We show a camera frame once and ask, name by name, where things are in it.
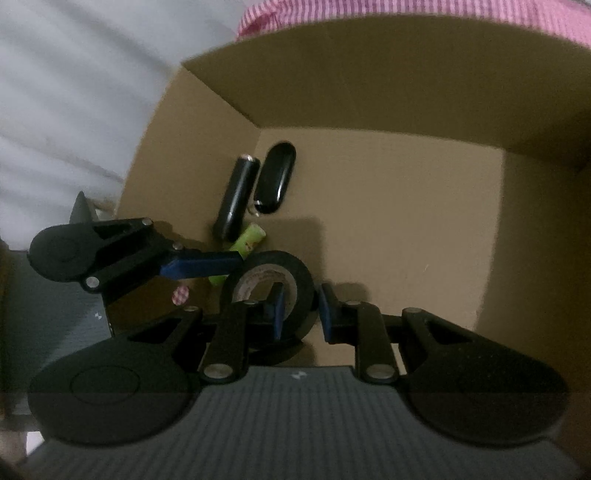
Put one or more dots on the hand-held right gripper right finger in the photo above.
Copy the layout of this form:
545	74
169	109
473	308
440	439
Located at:
330	318

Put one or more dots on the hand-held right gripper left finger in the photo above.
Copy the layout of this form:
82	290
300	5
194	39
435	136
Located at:
228	341

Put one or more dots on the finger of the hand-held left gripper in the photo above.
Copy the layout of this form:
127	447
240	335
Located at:
203	265

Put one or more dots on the black tape roll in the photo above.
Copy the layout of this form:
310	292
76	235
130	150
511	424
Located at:
302	281

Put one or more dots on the green glue stick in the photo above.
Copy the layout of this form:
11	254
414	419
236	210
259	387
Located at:
249	237

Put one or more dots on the black cylindrical battery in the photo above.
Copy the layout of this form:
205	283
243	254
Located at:
238	198

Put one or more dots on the black oval key fob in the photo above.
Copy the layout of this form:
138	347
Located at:
274	180

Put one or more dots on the brown cardboard box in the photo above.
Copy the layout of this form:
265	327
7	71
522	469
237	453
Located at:
392	207

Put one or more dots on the white curtain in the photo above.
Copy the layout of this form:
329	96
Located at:
69	92

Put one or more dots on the pink checked tablecloth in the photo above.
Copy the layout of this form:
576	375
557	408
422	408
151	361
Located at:
369	9

